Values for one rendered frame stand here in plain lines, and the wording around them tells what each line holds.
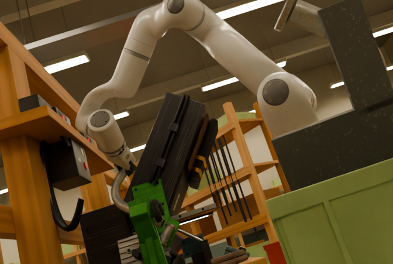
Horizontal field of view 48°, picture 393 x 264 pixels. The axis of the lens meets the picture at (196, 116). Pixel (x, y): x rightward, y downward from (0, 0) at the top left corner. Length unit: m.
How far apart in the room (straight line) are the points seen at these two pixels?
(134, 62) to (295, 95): 0.54
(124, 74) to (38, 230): 0.56
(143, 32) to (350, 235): 1.08
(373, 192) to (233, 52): 0.84
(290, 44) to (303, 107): 8.52
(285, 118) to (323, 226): 0.69
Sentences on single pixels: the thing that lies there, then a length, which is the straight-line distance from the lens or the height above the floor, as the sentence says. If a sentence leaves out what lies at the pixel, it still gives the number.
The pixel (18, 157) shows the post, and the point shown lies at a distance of 1.60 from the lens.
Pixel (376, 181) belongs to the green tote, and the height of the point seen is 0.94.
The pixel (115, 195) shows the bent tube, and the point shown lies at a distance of 1.61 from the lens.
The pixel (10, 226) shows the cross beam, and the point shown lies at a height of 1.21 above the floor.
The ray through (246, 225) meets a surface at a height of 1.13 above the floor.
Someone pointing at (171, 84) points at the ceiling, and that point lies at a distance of 9.24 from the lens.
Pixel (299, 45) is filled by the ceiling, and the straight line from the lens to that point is 9.60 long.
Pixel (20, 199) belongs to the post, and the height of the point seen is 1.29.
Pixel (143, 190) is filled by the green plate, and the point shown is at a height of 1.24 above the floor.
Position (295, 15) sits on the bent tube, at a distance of 0.54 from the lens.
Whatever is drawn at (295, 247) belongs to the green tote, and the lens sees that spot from 0.42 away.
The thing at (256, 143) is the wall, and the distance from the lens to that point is 10.94.
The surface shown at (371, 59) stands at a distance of 0.52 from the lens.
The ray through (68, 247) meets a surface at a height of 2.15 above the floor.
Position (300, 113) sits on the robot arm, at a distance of 1.08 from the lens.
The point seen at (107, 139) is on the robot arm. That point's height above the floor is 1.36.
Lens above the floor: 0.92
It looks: 18 degrees up
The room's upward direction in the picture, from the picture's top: 18 degrees counter-clockwise
